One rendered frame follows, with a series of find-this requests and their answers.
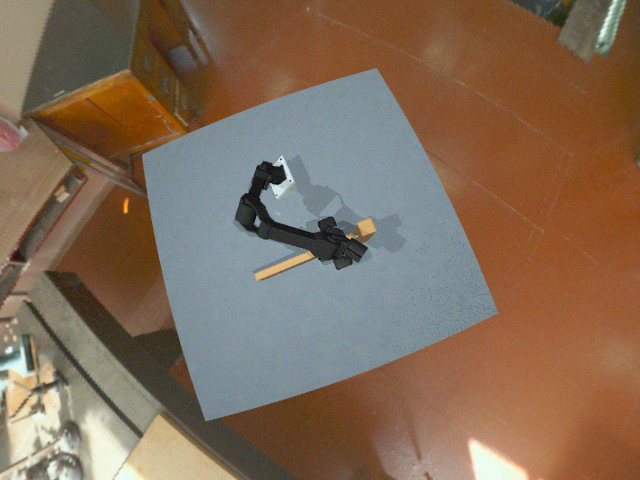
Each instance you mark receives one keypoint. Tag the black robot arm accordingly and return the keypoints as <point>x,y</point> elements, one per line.
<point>328,244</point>

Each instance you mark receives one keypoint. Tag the wooden board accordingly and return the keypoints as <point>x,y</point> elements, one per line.
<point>289,264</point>

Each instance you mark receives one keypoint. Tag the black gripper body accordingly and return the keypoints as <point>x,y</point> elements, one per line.
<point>344,261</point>

